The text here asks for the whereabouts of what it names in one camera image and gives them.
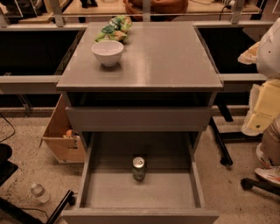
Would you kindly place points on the green soda can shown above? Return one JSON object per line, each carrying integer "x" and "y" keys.
{"x": 138, "y": 168}

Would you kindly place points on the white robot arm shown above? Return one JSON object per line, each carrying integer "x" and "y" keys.
{"x": 264, "y": 99}

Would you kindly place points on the grey drawer cabinet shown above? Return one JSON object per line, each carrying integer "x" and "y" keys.
{"x": 164, "y": 65}

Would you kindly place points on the closed grey top drawer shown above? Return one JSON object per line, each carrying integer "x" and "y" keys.
{"x": 139, "y": 119}

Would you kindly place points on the open middle drawer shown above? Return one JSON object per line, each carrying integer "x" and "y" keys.
{"x": 170, "y": 192}

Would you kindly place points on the white ceramic bowl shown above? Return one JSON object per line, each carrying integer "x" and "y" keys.
{"x": 108, "y": 52}

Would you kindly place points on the orange fruit in box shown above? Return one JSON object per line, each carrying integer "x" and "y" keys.
{"x": 69, "y": 133}

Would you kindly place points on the cardboard box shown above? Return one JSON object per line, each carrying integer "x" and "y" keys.
{"x": 65, "y": 149}

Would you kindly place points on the green chip bag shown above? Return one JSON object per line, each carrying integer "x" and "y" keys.
{"x": 116, "y": 29}

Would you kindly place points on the black table leg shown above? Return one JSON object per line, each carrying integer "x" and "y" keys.
{"x": 225, "y": 157}

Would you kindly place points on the brown leather bag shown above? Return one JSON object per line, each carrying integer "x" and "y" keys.
{"x": 161, "y": 10}

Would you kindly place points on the clear plastic water bottle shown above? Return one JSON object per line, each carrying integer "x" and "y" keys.
{"x": 40, "y": 193}

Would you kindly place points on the black office chair base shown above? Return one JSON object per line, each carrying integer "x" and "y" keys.
{"x": 15, "y": 192}

